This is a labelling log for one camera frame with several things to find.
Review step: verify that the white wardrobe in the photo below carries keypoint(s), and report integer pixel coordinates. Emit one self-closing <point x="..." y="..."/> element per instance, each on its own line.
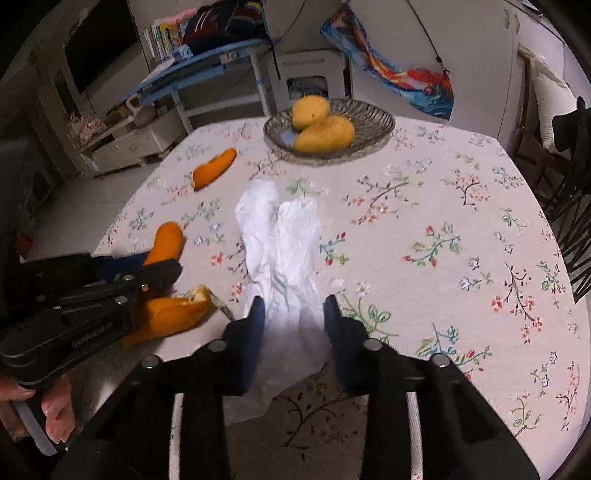
<point x="475" y="55"/>

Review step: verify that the floral tablecloth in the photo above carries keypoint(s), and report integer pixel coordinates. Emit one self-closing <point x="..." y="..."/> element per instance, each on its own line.
<point x="415" y="207"/>

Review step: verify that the large orange fruit peel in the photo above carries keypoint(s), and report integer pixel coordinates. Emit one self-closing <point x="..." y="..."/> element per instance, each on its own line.
<point x="171" y="316"/>

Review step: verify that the yellow mango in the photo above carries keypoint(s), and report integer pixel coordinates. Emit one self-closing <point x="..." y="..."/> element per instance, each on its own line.
<point x="325" y="134"/>
<point x="310" y="111"/>

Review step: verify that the white television cabinet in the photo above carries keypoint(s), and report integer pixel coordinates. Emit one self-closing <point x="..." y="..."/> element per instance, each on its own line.
<point x="134" y="147"/>

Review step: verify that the black slatted chair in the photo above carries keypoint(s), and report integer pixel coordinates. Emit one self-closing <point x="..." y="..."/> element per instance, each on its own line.
<point x="572" y="221"/>

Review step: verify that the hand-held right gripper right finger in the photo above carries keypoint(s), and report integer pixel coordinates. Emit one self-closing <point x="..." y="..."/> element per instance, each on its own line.
<point x="344" y="355"/>

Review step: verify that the white pillow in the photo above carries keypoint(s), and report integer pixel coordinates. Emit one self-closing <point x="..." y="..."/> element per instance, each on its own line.
<point x="549" y="101"/>

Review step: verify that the black cloth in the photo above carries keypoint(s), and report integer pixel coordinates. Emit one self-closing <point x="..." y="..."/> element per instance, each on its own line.
<point x="575" y="127"/>

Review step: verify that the white plastic bag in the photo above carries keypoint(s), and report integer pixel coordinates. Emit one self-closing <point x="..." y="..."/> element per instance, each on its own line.
<point x="277" y="258"/>

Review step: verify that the white jug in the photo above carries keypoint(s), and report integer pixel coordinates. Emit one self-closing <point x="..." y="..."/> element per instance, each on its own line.
<point x="141" y="113"/>

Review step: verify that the pink patterned box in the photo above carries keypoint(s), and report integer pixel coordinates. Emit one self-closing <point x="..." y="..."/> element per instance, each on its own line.
<point x="83" y="128"/>

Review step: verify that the dark striped backpack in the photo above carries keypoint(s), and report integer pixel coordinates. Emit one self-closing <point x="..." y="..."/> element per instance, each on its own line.
<point x="221" y="25"/>

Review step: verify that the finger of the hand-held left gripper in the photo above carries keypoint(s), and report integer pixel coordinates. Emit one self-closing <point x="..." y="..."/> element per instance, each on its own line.
<point x="120" y="267"/>
<point x="152" y="279"/>

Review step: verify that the wooden chair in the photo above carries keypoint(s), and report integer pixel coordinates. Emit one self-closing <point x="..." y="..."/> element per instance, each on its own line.
<point x="524" y="129"/>

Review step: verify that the person's left hand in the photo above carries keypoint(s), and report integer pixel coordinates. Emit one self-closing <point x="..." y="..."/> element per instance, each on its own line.
<point x="60" y="410"/>

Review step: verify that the colourful printed bag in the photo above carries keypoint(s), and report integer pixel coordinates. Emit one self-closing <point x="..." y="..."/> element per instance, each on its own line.
<point x="392" y="74"/>

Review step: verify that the small blue box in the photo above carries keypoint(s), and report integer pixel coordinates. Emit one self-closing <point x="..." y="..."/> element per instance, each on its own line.
<point x="183" y="51"/>

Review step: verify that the blue study desk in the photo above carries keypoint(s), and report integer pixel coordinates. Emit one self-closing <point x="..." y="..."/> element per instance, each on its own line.
<point x="203" y="64"/>

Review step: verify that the glass fruit plate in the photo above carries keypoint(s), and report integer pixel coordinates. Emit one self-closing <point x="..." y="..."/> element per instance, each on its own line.
<point x="369" y="120"/>

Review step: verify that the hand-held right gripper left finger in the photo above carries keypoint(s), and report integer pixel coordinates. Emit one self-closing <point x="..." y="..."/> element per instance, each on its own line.
<point x="247" y="350"/>

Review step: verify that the row of books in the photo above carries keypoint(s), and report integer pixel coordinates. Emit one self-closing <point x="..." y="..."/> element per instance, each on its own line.
<point x="161" y="39"/>

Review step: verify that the white plastic stool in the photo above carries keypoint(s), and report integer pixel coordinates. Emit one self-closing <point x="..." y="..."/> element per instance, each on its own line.
<point x="309" y="64"/>

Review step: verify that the black television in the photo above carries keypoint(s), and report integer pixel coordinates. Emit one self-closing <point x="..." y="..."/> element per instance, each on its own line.
<point x="99" y="46"/>

